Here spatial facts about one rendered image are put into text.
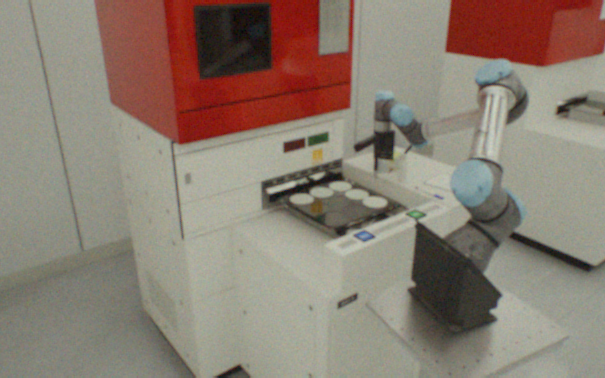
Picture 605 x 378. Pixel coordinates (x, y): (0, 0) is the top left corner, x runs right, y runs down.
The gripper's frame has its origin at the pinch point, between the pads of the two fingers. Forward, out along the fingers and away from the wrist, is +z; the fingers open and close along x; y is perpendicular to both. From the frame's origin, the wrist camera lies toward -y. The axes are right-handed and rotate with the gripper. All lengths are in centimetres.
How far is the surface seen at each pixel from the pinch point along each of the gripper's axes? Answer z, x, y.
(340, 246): 4, -53, -11
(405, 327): 17, -74, 10
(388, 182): 3.8, 2.6, 6.1
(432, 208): 3.7, -20.8, 22.1
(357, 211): 9.4, -15.6, -6.2
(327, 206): 9.4, -12.6, -18.4
